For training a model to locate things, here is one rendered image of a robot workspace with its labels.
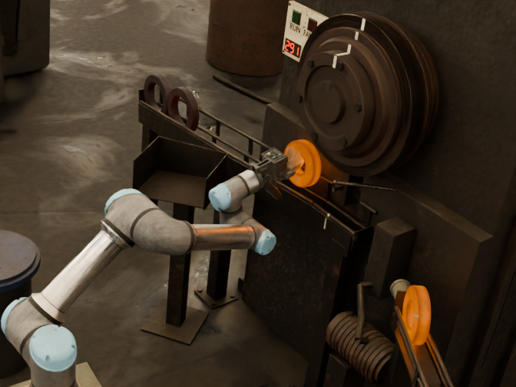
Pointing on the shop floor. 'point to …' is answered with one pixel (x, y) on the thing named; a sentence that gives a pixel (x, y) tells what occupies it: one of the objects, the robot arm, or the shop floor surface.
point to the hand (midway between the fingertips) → (302, 158)
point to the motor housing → (355, 353)
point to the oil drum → (247, 36)
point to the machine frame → (418, 198)
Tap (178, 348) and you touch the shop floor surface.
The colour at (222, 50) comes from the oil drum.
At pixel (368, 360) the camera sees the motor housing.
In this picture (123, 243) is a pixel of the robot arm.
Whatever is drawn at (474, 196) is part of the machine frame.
